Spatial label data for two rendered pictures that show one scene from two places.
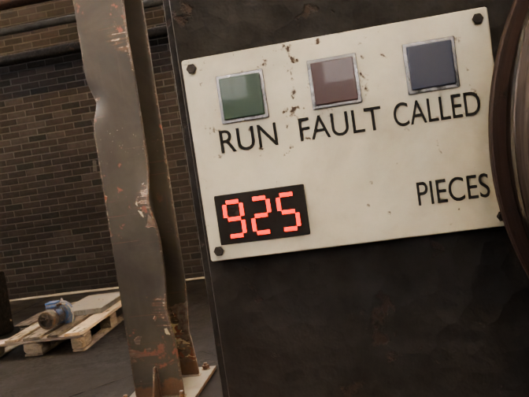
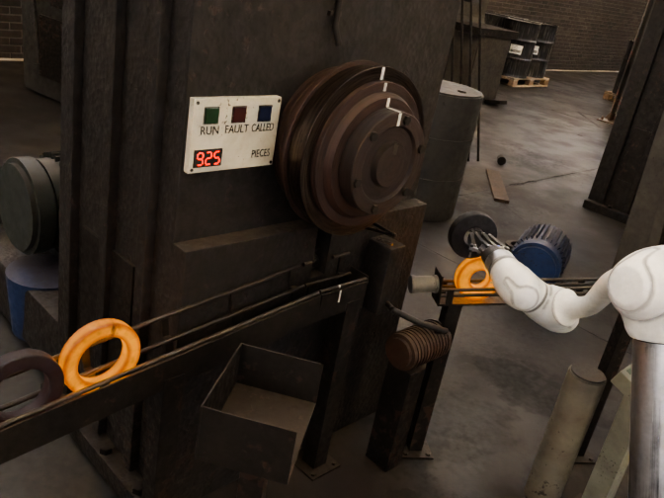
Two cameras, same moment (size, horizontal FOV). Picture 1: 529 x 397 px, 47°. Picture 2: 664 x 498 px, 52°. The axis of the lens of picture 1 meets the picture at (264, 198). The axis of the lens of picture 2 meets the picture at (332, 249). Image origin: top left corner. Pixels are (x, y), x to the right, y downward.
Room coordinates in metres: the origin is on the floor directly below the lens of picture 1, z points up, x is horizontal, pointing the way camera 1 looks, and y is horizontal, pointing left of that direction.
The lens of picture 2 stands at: (-0.60, 1.15, 1.61)
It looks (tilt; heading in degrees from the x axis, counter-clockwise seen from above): 23 degrees down; 303
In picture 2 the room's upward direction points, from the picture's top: 11 degrees clockwise
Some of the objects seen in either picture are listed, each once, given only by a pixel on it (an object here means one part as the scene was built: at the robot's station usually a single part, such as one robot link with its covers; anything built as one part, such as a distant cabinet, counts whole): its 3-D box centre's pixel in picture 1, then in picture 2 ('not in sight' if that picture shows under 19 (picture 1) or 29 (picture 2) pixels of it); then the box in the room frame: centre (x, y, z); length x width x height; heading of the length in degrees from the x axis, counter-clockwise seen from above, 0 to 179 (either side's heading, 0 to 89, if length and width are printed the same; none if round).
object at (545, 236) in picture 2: not in sight; (540, 255); (0.41, -2.68, 0.17); 0.57 x 0.31 x 0.34; 101
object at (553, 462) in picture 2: not in sight; (563, 437); (-0.31, -0.93, 0.26); 0.12 x 0.12 x 0.52
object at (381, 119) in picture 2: not in sight; (383, 162); (0.26, -0.38, 1.11); 0.28 x 0.06 x 0.28; 81
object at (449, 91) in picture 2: not in sight; (427, 147); (1.51, -3.11, 0.45); 0.59 x 0.59 x 0.89
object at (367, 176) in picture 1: (342, 140); (234, 132); (0.52, -0.07, 1.15); 0.26 x 0.02 x 0.18; 81
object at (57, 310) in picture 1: (62, 310); not in sight; (4.65, 1.68, 0.25); 0.40 x 0.24 x 0.22; 171
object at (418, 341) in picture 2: not in sight; (405, 394); (0.18, -0.70, 0.27); 0.22 x 0.13 x 0.53; 81
